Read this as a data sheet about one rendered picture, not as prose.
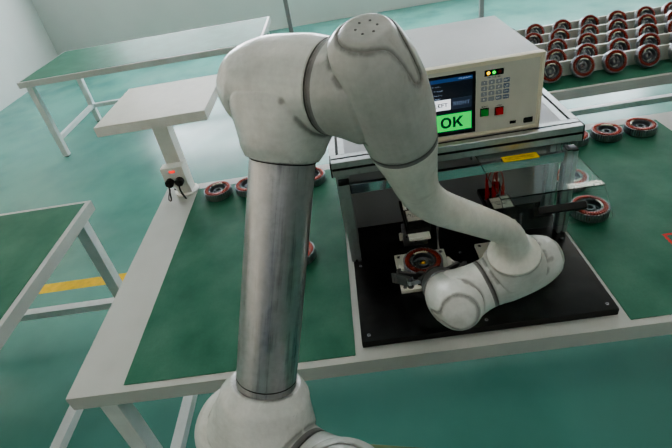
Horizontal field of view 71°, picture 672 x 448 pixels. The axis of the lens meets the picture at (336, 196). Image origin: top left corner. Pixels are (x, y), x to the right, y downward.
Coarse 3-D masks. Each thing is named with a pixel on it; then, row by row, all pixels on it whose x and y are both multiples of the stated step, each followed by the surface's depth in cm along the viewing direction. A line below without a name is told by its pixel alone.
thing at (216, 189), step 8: (320, 168) 191; (320, 176) 186; (216, 184) 194; (224, 184) 193; (240, 184) 191; (320, 184) 187; (208, 192) 189; (216, 192) 191; (224, 192) 188; (240, 192) 187; (208, 200) 189; (216, 200) 188
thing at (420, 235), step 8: (400, 208) 142; (408, 216) 134; (416, 216) 134; (408, 224) 132; (416, 224) 132; (424, 224) 132; (408, 232) 134; (416, 232) 134; (424, 232) 133; (416, 240) 132
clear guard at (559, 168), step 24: (552, 144) 127; (504, 168) 121; (528, 168) 119; (552, 168) 118; (576, 168) 116; (504, 192) 112; (528, 192) 111; (552, 192) 110; (576, 192) 109; (600, 192) 109; (528, 216) 109; (552, 216) 109; (576, 216) 108; (600, 216) 108
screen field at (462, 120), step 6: (450, 114) 123; (456, 114) 123; (462, 114) 123; (468, 114) 123; (438, 120) 124; (444, 120) 124; (450, 120) 124; (456, 120) 124; (462, 120) 124; (468, 120) 124; (438, 126) 125; (444, 126) 125; (450, 126) 125; (456, 126) 125; (462, 126) 125; (468, 126) 125; (438, 132) 126
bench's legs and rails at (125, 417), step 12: (192, 396) 180; (108, 408) 130; (120, 408) 130; (132, 408) 136; (180, 408) 177; (192, 408) 178; (120, 420) 133; (132, 420) 136; (144, 420) 142; (180, 420) 172; (120, 432) 137; (132, 432) 137; (144, 432) 141; (180, 432) 169; (132, 444) 140; (144, 444) 140; (156, 444) 147; (180, 444) 165
